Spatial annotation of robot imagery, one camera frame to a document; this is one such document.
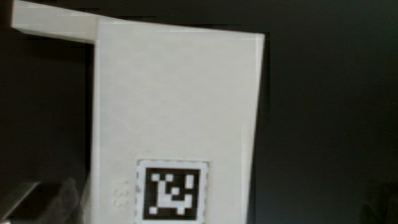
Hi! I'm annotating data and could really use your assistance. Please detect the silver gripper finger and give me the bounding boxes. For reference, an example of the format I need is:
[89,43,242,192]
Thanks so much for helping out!
[0,178,80,224]

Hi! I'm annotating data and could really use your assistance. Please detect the white cabinet top block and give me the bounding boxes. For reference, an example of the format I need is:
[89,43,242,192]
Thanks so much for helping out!
[87,19,265,224]

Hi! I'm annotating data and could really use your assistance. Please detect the white cabinet body box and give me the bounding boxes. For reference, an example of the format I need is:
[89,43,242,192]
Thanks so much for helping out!
[11,0,102,44]

